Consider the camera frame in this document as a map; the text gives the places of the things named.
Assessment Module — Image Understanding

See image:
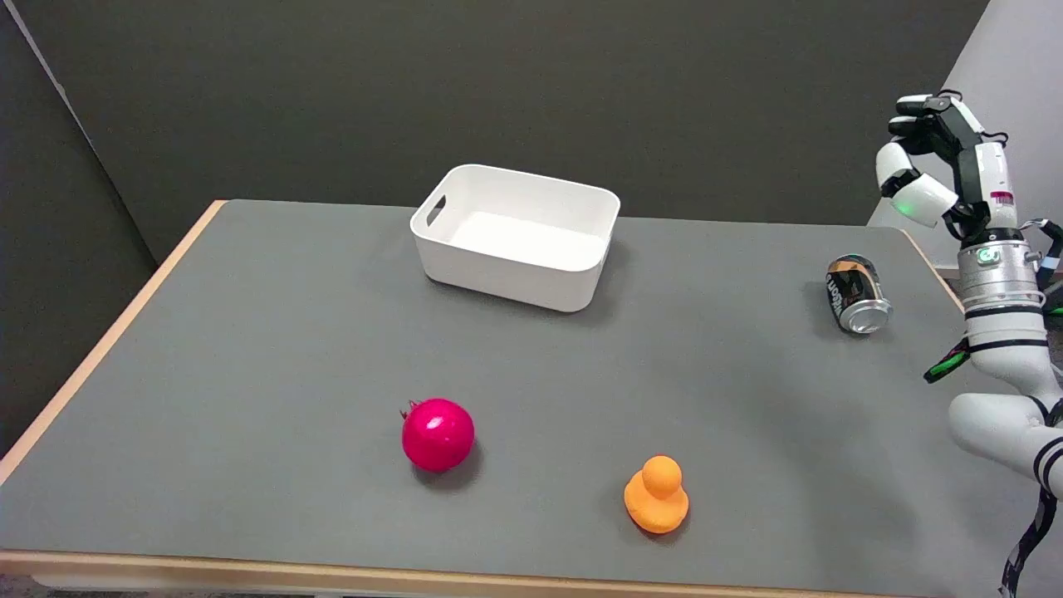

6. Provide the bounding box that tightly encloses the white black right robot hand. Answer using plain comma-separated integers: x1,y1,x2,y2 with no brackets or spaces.
875,91,1021,244

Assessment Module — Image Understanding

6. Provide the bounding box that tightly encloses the yellow rubber duck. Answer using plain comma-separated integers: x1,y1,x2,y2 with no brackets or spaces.
624,454,690,535

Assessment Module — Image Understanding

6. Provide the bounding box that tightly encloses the black gold drink can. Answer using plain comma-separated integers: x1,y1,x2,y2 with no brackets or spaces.
825,254,894,336

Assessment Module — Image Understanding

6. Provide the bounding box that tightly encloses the white plastic bin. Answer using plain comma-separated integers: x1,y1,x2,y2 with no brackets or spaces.
409,164,622,314

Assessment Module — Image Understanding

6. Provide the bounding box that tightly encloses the red pomegranate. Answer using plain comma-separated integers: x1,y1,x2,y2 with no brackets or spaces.
400,398,476,473

